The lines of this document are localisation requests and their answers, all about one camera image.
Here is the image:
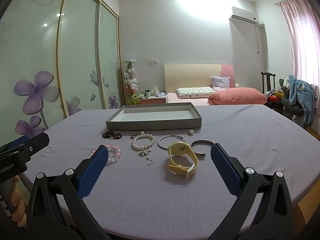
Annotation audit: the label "pink bed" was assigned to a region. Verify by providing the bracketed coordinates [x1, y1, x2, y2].
[164, 64, 268, 107]

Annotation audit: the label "curtain rod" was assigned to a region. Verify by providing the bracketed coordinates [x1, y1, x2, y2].
[274, 0, 305, 6]

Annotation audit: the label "pink curtain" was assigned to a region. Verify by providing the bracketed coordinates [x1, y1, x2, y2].
[280, 0, 320, 87]

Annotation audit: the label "yellow wrist watch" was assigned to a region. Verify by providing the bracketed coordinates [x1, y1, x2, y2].
[167, 142, 199, 179]

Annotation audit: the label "red and yellow toys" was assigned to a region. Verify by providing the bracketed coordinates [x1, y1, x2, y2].
[265, 91, 284, 103]

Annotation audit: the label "white air conditioner pipe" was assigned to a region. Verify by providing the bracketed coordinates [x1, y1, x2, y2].
[254, 23, 266, 55]

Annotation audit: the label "metal cuff bangle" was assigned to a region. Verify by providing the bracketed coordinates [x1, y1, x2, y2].
[191, 139, 216, 158]

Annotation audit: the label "dark red bead bracelet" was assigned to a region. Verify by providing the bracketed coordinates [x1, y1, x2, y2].
[102, 130, 122, 140]

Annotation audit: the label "cream and pink headboard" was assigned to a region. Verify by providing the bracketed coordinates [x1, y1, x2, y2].
[164, 64, 236, 93]

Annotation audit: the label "floral sliding door wardrobe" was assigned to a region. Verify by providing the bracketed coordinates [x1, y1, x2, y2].
[0, 0, 126, 155]

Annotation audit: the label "white air conditioner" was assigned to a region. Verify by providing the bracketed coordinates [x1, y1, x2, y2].
[228, 6, 258, 26]

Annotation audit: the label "blue garment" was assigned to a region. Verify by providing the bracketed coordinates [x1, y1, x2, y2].
[286, 74, 317, 128]

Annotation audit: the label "salmon pink pillow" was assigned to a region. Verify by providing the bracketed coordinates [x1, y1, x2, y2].
[208, 87, 268, 106]

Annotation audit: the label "person's left hand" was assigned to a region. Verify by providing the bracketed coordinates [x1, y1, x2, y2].
[10, 175, 27, 230]

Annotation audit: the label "grey cardboard tray box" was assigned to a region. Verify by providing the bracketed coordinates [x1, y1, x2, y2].
[106, 102, 202, 131]

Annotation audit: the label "pink bead bracelet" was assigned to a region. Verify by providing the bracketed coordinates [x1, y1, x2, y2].
[90, 144, 122, 166]

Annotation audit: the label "pink nightstand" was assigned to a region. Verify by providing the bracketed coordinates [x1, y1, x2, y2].
[138, 93, 166, 105]

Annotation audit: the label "thin silver clasp bangle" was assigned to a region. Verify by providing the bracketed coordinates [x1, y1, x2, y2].
[158, 135, 186, 151]

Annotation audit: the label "plush toy tower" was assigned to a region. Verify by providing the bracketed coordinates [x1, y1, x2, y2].
[122, 60, 141, 105]

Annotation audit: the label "white pearl bracelet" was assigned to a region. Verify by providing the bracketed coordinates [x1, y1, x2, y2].
[131, 131, 156, 167]

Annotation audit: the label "patterned white pillow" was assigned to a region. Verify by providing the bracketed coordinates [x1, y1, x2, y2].
[176, 86, 213, 99]

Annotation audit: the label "purple floral pillow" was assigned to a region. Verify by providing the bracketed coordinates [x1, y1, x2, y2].
[211, 75, 231, 91]

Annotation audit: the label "purple tablecloth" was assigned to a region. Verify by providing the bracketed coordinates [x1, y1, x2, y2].
[19, 103, 320, 233]

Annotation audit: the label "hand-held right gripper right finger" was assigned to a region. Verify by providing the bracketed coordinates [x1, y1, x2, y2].
[207, 143, 300, 240]

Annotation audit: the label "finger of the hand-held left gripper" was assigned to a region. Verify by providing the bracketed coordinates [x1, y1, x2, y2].
[0, 134, 30, 152]
[0, 132, 50, 164]

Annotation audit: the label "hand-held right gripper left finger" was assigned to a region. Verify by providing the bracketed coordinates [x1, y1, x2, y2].
[25, 144, 113, 240]

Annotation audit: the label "dark wooden chair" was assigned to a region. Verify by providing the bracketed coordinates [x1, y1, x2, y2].
[261, 71, 285, 113]

